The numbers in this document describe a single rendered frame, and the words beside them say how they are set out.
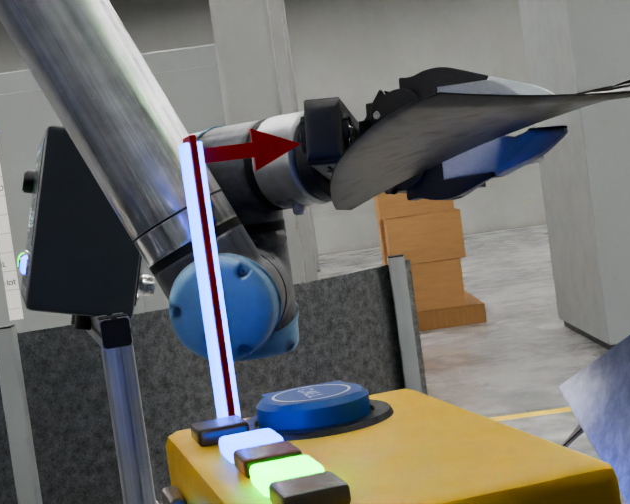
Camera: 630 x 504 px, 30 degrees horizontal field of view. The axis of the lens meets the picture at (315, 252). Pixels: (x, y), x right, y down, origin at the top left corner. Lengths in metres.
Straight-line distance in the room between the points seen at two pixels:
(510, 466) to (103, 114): 0.56
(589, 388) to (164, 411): 1.79
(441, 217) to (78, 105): 7.98
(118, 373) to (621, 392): 0.58
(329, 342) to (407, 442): 2.32
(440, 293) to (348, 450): 8.46
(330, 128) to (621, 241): 6.10
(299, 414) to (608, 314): 6.48
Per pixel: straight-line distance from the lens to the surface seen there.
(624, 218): 6.85
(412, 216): 8.76
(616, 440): 0.74
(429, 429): 0.38
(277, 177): 0.91
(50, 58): 0.85
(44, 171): 1.22
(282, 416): 0.40
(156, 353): 2.47
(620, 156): 6.85
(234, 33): 5.01
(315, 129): 0.78
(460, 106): 0.61
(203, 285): 0.65
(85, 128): 0.84
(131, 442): 1.20
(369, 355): 2.78
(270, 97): 4.97
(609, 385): 0.75
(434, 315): 8.82
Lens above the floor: 1.15
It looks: 3 degrees down
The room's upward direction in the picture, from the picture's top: 8 degrees counter-clockwise
